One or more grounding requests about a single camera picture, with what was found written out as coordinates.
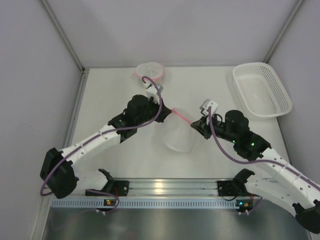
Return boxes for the white mesh laundry bag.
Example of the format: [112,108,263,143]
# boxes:
[160,107,196,153]
[133,61,165,88]

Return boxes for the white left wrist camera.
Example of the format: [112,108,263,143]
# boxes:
[146,84,160,104]

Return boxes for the aluminium mounting rail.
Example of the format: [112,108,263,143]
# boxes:
[112,178,233,199]

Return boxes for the aluminium frame post right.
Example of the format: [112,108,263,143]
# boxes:
[262,0,306,64]

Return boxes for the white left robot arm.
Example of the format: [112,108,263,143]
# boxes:
[40,94,172,199]

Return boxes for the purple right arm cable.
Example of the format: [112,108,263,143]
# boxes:
[206,106,320,215]

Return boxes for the aluminium frame post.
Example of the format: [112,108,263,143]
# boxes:
[262,0,306,64]
[38,0,85,73]

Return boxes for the aluminium frame post left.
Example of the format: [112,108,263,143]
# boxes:
[38,0,85,73]

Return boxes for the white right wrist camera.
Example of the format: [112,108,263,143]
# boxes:
[199,99,219,117]

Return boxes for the white slotted cable duct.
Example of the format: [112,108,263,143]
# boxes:
[51,198,250,209]

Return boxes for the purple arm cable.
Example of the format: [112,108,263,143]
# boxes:
[206,106,320,215]
[39,76,165,216]

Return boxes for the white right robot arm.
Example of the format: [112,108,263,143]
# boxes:
[191,109,320,234]

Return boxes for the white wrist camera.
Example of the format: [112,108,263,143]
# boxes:
[199,99,219,117]
[146,84,160,104]

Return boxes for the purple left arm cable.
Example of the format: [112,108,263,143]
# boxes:
[39,76,165,216]

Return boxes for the white plastic basket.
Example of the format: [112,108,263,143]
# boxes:
[232,62,293,120]

